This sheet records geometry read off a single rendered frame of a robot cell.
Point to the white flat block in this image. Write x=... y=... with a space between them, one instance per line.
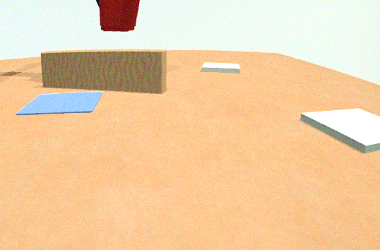
x=221 y=67

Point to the white flat slab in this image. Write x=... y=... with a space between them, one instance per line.
x=355 y=127

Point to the dark red cup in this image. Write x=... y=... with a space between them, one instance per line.
x=118 y=15

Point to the brown rectangular block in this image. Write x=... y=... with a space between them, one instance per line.
x=129 y=70

